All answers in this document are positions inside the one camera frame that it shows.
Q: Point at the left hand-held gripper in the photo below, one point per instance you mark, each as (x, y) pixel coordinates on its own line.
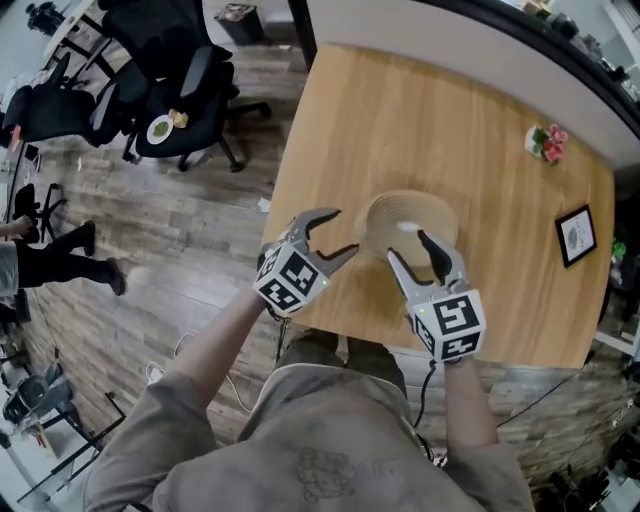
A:
(292, 277)

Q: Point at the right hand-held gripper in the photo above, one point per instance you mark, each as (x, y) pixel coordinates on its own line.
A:
(452, 320)

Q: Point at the woven basket lid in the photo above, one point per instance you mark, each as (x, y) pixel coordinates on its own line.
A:
(400, 205)

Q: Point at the person's left forearm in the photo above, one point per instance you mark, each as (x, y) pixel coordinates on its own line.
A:
(215, 350)

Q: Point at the person's right forearm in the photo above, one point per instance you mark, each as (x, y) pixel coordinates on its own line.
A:
(467, 400)

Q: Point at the crumpled white paper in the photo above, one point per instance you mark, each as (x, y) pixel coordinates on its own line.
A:
(263, 204)

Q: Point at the wooden desk with white legs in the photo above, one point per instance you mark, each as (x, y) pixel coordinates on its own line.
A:
(360, 150)

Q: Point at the person's dark trousers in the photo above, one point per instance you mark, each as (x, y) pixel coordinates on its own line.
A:
(370, 360)

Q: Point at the pink flowers in white pot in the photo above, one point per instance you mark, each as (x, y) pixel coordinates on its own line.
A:
(547, 144)

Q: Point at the person's beige shirt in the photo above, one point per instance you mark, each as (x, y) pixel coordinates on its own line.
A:
(325, 425)

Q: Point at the green toy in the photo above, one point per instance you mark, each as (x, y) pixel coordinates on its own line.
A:
(620, 247)

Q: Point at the yellow pastry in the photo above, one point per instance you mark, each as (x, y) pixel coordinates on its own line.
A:
(179, 119)

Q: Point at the white plate with green food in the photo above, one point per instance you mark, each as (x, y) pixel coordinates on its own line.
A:
(160, 129)

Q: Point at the black mesh office chair with headrest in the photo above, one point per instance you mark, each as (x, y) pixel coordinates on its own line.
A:
(200, 75)

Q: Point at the white partition with black trim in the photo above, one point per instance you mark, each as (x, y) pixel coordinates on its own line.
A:
(450, 55)

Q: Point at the white power adapter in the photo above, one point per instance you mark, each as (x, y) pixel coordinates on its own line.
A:
(155, 372)

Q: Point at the black trash bin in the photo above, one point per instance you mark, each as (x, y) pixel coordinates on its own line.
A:
(242, 25)

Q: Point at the small black office chair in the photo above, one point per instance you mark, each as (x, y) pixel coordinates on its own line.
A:
(30, 207)

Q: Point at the black office chair with grey armrests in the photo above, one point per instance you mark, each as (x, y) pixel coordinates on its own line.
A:
(50, 112)

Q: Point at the dark desk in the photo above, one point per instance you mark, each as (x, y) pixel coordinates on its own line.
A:
(12, 170)

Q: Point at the white round table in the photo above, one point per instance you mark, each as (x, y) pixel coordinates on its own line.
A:
(65, 27)

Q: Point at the black picture frame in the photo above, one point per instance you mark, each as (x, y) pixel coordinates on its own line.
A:
(576, 235)

